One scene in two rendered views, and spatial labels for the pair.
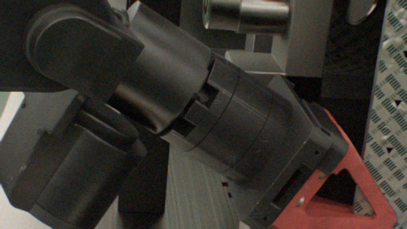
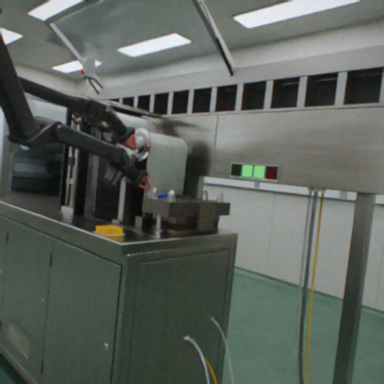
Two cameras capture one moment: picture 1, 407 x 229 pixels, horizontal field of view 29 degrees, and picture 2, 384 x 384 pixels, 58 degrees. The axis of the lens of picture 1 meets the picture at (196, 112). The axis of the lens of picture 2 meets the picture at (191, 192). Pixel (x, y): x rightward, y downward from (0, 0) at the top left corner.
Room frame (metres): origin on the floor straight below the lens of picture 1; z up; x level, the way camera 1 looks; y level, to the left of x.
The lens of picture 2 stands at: (-0.84, 0.73, 1.15)
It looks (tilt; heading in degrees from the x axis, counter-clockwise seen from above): 3 degrees down; 319
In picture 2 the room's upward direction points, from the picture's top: 6 degrees clockwise
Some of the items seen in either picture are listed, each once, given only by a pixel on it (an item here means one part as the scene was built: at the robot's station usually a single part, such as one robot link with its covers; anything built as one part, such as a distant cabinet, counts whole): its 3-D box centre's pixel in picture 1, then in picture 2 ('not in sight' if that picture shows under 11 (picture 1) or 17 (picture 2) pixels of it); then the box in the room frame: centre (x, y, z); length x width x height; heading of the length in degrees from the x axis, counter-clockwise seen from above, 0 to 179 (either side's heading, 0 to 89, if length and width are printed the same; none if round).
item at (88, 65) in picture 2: not in sight; (87, 68); (1.05, -0.05, 1.66); 0.07 x 0.07 x 0.10; 86
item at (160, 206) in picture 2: not in sight; (188, 206); (0.34, -0.27, 1.00); 0.40 x 0.16 x 0.06; 97
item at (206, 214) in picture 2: not in sight; (205, 217); (0.25, -0.30, 0.96); 0.10 x 0.03 x 0.11; 97
